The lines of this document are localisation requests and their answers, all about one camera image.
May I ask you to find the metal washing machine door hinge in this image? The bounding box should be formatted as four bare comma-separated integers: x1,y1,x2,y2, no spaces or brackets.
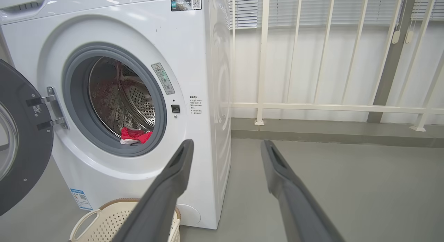
26,86,69,131

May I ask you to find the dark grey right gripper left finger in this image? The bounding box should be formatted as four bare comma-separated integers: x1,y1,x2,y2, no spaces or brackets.
113,139,195,242

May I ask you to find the grey caution sticker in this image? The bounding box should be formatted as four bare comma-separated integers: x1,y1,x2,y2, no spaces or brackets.
151,62,176,95

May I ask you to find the black glass washer door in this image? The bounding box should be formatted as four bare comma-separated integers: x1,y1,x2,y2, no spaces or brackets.
0,58,54,216

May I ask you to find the black QR code sticker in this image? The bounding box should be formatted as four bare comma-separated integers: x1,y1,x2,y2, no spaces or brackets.
170,0,202,12

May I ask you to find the white front-load washing machine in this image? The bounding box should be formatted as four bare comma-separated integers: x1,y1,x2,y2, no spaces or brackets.
0,0,232,230

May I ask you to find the cream brown-rimmed laundry basket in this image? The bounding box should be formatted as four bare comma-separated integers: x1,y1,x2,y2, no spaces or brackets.
69,198,181,242

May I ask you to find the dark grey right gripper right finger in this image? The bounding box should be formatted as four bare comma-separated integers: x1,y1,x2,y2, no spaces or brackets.
260,140,345,242

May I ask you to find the red cloth garment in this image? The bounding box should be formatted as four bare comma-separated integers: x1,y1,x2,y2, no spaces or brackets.
120,127,153,145

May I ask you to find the white metal railing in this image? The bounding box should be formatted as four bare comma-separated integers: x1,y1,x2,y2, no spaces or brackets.
222,0,444,132

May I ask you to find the grey window frame post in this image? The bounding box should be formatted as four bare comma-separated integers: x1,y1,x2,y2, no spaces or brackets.
367,0,418,123

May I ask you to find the white window blind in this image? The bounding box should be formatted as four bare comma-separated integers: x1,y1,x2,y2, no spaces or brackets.
225,0,259,30
411,0,444,21
269,0,404,27

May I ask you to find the blue energy label sticker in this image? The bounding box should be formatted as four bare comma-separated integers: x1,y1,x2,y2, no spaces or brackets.
70,189,93,211

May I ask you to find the round drain filter cover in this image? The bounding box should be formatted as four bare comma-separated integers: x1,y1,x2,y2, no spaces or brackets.
176,204,202,226

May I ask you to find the steel perforated washer drum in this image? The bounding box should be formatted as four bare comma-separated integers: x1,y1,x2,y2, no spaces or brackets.
88,56,156,138

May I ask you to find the printed text notice label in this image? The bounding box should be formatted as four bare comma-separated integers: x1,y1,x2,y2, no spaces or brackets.
189,95,203,115

